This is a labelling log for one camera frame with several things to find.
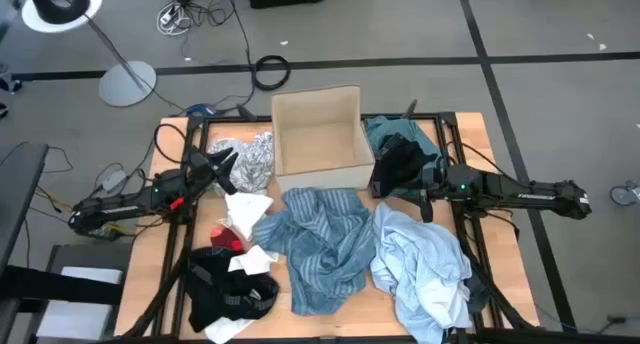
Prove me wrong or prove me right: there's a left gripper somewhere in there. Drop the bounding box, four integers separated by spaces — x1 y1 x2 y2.
185 148 240 196

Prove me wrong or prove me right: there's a grey white patterned garment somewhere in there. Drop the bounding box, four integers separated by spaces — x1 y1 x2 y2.
207 131 275 195

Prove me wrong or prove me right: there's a black garment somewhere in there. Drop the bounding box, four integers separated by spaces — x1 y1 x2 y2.
371 133 441 223

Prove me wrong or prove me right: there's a red garment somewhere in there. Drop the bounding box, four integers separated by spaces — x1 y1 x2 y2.
209 225 246 254

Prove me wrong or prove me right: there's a teal garment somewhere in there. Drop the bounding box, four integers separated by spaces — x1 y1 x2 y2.
364 114 446 203

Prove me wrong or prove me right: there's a light blue shirt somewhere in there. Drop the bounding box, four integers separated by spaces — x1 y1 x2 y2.
368 201 474 344

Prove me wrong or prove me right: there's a small white cloth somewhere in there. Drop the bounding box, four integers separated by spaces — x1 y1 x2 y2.
228 243 280 276

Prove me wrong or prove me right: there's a blue striped woven cloth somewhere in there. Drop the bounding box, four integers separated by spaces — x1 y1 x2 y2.
251 186 377 317

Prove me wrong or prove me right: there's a dark grey-blue garment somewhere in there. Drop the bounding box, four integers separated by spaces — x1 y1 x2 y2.
464 276 492 315

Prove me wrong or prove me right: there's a black logo waistband underwear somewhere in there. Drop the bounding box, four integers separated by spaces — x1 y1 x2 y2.
183 246 281 334

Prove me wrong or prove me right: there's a grey power adapter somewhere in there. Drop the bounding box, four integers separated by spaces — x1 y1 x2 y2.
102 169 129 193

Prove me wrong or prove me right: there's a floor lamp with round base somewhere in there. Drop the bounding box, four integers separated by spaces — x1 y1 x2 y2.
20 0 158 108

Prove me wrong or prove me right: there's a black power adapter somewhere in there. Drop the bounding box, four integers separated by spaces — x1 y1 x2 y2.
87 222 125 242

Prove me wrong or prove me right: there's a grey cabinet with white panel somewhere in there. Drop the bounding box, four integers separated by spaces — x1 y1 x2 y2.
24 241 134 344

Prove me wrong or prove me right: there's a white power strip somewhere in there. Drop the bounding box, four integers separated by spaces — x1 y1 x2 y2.
156 1 194 37

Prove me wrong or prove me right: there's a grey caster wheel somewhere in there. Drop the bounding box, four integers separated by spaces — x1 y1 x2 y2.
609 179 640 208

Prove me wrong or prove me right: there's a black bar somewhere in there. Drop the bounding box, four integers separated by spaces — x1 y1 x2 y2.
0 264 125 306

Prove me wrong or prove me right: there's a black desk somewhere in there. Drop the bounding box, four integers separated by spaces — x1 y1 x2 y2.
0 142 50 278

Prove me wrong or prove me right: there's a black metal frame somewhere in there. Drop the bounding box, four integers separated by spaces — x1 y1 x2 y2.
117 99 539 344

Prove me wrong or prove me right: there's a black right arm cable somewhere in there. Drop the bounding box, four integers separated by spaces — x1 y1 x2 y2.
457 141 502 178

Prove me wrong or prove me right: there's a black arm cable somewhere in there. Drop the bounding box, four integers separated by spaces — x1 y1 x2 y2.
457 141 502 178
152 122 189 165

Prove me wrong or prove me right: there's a blue cable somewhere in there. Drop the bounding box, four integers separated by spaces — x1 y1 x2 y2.
187 102 217 118

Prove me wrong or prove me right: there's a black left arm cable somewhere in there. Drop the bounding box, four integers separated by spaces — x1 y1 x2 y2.
152 122 189 165

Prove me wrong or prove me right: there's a coiled black cable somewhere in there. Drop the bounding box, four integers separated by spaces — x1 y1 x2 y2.
252 53 292 92

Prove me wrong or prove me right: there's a yellow cable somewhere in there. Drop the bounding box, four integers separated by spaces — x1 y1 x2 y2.
34 185 125 234

